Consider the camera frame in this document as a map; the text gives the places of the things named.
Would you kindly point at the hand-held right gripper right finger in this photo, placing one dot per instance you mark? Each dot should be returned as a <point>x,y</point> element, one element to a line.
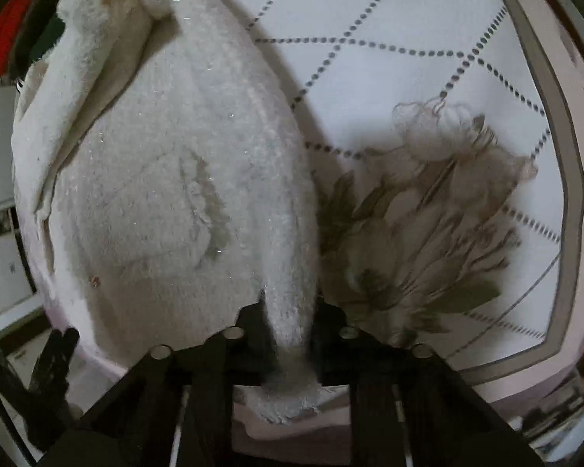
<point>329,331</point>

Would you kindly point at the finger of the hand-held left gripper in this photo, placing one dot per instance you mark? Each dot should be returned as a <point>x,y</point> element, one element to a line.
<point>56,365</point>

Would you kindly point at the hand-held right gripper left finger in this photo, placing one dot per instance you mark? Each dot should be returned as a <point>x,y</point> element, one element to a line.
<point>250,328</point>

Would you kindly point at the white fluffy fleece garment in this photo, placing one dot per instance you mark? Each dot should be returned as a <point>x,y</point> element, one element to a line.
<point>165,180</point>

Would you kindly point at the white storage cabinet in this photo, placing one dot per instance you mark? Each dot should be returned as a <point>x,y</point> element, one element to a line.
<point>0,253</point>

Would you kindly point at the floral printed bed blanket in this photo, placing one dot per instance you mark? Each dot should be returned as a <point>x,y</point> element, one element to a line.
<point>394,58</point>

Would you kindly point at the dark green cloth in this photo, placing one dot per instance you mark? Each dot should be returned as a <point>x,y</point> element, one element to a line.
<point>41,44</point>

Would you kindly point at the red cloth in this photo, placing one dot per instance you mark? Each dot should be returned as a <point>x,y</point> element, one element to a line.
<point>5,34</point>

